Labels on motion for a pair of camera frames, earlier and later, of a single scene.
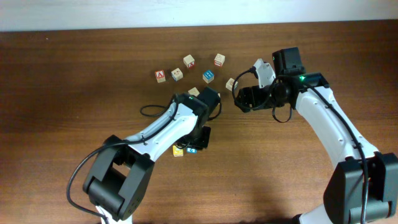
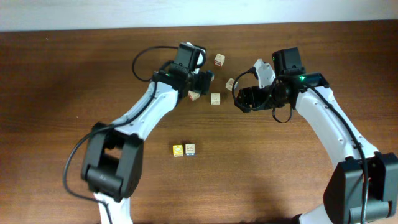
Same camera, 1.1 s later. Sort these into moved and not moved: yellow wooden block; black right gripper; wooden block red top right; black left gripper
Moved: black left gripper
Not moved: black right gripper; wooden block red top right; yellow wooden block
